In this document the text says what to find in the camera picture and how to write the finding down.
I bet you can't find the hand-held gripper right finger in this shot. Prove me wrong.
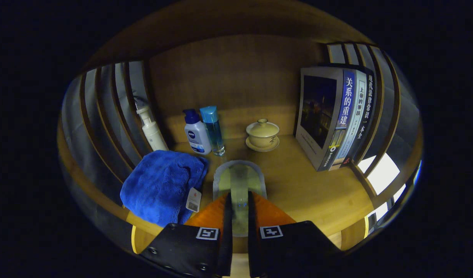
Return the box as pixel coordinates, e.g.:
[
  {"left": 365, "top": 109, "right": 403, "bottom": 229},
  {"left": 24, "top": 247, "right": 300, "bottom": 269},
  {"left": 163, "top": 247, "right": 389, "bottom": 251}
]
[{"left": 247, "top": 191, "right": 343, "bottom": 278}]

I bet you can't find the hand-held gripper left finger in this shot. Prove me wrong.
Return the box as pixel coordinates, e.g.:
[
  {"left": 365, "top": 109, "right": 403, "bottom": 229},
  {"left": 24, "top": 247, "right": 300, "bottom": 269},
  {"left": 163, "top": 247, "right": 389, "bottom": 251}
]
[{"left": 138, "top": 192, "right": 233, "bottom": 278}]

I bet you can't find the green soap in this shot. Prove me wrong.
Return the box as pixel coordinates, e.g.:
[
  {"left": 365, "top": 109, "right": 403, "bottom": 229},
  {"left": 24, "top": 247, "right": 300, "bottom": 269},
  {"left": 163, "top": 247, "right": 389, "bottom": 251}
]
[{"left": 213, "top": 160, "right": 267, "bottom": 237}]

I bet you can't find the wooden countertop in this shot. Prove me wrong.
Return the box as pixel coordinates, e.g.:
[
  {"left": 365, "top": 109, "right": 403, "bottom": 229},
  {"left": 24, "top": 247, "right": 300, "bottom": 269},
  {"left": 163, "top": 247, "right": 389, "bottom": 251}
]
[{"left": 125, "top": 135, "right": 376, "bottom": 253}]

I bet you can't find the wooden cabinet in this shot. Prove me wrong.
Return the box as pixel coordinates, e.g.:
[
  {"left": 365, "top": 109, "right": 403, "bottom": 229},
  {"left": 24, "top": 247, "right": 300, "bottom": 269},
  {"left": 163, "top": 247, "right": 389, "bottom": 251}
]
[{"left": 57, "top": 0, "right": 424, "bottom": 278}]

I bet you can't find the blue towel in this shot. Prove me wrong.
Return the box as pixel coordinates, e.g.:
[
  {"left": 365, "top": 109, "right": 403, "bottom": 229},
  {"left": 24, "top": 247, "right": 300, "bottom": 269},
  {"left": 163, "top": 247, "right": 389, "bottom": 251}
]
[{"left": 120, "top": 150, "right": 209, "bottom": 227}]

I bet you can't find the beige saucer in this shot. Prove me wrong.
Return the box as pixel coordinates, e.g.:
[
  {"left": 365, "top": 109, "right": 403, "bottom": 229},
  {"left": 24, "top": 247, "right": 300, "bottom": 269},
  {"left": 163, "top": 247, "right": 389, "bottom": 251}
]
[{"left": 245, "top": 136, "right": 280, "bottom": 153}]

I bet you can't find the white bottle with blue cap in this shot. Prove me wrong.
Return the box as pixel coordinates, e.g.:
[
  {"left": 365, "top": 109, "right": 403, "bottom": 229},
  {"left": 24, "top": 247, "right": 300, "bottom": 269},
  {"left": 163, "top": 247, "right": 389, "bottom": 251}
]
[{"left": 183, "top": 108, "right": 213, "bottom": 155}]

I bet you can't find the beige lidded teacup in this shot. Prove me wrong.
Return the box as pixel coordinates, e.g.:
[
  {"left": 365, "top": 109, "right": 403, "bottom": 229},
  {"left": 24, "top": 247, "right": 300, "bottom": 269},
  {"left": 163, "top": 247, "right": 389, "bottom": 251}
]
[{"left": 246, "top": 119, "right": 280, "bottom": 148}]

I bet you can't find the teal clear bottle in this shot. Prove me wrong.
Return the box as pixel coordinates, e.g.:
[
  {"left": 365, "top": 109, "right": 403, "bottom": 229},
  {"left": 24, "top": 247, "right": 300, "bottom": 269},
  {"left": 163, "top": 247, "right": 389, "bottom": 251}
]
[{"left": 199, "top": 106, "right": 226, "bottom": 156}]

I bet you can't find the white pump bottle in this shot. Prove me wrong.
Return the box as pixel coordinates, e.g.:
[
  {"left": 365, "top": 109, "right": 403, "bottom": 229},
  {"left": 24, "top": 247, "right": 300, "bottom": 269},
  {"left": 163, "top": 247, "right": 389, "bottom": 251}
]
[{"left": 136, "top": 106, "right": 169, "bottom": 152}]

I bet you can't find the white box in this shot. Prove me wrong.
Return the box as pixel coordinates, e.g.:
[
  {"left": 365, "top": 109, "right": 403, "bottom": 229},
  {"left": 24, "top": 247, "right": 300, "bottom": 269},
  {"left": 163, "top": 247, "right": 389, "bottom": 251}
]
[{"left": 358, "top": 153, "right": 407, "bottom": 220}]

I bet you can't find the grey book with dark cover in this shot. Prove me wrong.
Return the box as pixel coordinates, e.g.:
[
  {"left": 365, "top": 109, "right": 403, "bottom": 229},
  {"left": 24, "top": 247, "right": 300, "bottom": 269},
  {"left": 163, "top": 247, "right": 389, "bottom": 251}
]
[{"left": 294, "top": 66, "right": 355, "bottom": 172}]

